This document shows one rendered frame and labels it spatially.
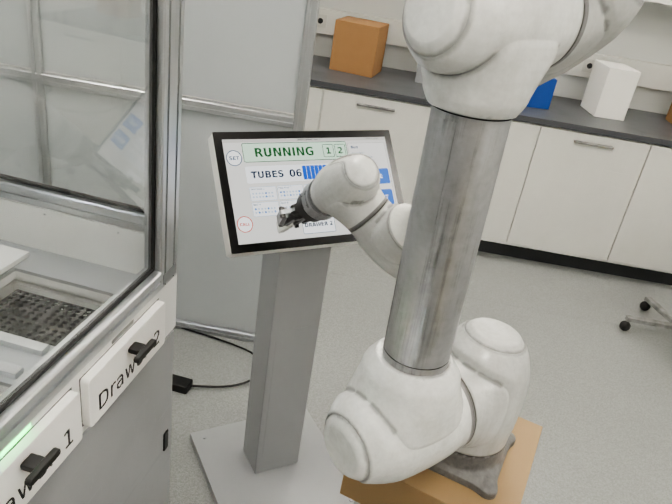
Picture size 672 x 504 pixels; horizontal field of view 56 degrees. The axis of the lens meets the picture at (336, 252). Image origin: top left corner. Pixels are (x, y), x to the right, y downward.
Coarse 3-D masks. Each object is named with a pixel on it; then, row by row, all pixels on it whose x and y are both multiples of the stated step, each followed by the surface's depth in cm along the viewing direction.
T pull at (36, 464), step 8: (56, 448) 99; (32, 456) 97; (40, 456) 97; (48, 456) 97; (56, 456) 98; (24, 464) 95; (32, 464) 96; (40, 464) 96; (48, 464) 97; (32, 472) 94; (40, 472) 95; (32, 480) 93
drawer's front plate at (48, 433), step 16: (64, 400) 106; (48, 416) 102; (64, 416) 105; (80, 416) 111; (32, 432) 99; (48, 432) 101; (64, 432) 106; (80, 432) 112; (16, 448) 96; (32, 448) 98; (48, 448) 102; (64, 448) 108; (0, 464) 93; (16, 464) 95; (0, 480) 91; (16, 480) 96; (0, 496) 92; (16, 496) 97; (32, 496) 101
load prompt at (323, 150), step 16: (256, 144) 160; (272, 144) 162; (288, 144) 164; (304, 144) 166; (320, 144) 168; (336, 144) 171; (256, 160) 159; (272, 160) 161; (288, 160) 163; (304, 160) 165
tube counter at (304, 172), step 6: (288, 168) 163; (294, 168) 164; (300, 168) 164; (306, 168) 165; (312, 168) 166; (318, 168) 167; (294, 174) 163; (300, 174) 164; (306, 174) 165; (312, 174) 166; (294, 180) 163; (300, 180) 164; (306, 180) 164
